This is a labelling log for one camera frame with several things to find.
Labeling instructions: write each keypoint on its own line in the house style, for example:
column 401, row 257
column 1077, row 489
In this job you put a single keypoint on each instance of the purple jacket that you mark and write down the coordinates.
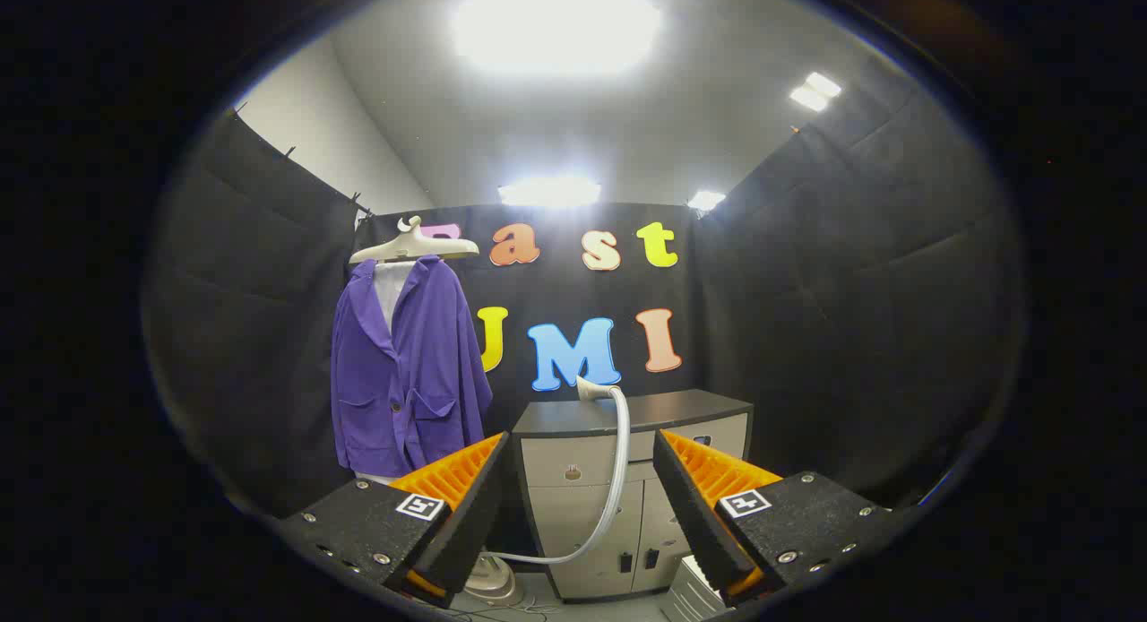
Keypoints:
column 421, row 380

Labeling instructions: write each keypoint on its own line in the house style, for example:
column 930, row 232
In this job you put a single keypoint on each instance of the cream clothes hanger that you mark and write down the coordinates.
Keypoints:
column 412, row 242

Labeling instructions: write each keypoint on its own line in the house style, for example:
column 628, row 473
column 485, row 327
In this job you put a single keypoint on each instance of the large ceiling light panel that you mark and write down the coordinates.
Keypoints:
column 556, row 26

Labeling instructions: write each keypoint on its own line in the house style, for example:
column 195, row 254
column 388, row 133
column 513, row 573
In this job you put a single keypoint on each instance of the garment steamer base unit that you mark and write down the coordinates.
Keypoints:
column 491, row 584

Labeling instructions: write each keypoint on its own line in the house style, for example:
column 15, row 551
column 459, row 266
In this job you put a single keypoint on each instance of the beige cabinet with dark top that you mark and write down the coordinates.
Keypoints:
column 564, row 514

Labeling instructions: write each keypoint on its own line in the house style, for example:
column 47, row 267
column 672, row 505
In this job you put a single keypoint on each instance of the black backdrop cloth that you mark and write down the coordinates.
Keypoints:
column 806, row 290

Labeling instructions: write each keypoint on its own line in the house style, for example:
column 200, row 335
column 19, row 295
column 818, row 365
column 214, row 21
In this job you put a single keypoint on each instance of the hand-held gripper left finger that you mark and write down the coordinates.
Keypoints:
column 473, row 519

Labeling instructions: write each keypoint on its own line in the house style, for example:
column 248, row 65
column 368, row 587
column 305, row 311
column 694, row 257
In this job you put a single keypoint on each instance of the white drawer unit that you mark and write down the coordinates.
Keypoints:
column 685, row 597

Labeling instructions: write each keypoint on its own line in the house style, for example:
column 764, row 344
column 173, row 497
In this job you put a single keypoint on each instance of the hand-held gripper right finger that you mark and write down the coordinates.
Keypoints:
column 690, row 514

